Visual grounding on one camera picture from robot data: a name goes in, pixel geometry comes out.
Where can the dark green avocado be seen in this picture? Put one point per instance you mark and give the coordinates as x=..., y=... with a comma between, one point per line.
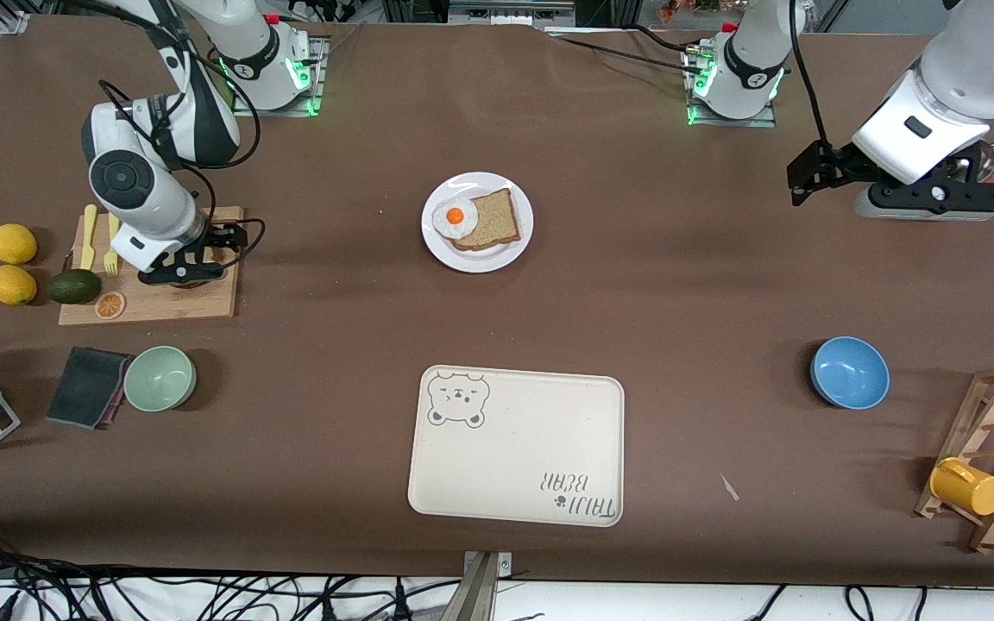
x=74, y=287

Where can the cream bear print tray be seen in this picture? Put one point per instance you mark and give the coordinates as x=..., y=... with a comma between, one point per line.
x=514, y=448

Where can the colourful artificial flowers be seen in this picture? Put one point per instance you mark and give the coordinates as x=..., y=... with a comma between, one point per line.
x=687, y=7

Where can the wooden cup drying rack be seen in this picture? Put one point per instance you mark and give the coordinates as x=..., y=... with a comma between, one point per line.
x=986, y=536

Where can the small white paper scrap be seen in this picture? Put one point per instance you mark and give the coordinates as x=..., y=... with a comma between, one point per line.
x=729, y=487

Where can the metal clamp bracket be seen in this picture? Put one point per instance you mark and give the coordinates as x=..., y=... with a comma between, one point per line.
x=480, y=595

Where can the dark grey folded cloth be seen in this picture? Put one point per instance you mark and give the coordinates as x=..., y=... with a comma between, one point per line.
x=83, y=388

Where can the blue bowl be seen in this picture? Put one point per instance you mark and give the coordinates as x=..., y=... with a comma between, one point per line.
x=851, y=373

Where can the white round plate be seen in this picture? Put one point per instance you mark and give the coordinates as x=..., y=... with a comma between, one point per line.
x=480, y=260

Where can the grey metal frame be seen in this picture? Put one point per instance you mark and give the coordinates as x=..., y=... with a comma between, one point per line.
x=506, y=10

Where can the brown bread slice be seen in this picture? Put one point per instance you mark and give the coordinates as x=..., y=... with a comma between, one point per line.
x=193, y=285
x=495, y=220

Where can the pale green bowl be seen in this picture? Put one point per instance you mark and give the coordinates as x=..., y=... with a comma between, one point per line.
x=160, y=379

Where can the yellow mug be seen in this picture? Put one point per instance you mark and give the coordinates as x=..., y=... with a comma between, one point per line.
x=971, y=492

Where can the toy orange slice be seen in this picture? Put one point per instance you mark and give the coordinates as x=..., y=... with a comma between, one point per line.
x=110, y=305

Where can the yellow plastic fork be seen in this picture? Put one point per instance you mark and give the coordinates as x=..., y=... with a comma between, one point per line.
x=110, y=263

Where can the toy fried egg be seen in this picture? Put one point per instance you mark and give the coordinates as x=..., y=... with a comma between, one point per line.
x=455, y=216

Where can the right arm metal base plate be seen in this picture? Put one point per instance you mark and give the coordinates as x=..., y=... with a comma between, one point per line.
x=321, y=78

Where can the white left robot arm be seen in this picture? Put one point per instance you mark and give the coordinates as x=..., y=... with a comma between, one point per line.
x=963, y=60

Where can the wooden cutting board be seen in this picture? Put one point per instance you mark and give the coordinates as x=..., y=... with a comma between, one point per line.
x=195, y=306

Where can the yellow lemon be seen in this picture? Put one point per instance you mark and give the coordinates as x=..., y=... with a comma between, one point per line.
x=12, y=285
x=14, y=244

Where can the yellow plastic knife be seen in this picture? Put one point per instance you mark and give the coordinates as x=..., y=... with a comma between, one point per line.
x=87, y=246

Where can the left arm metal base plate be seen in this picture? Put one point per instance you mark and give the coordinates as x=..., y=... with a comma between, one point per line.
x=756, y=122

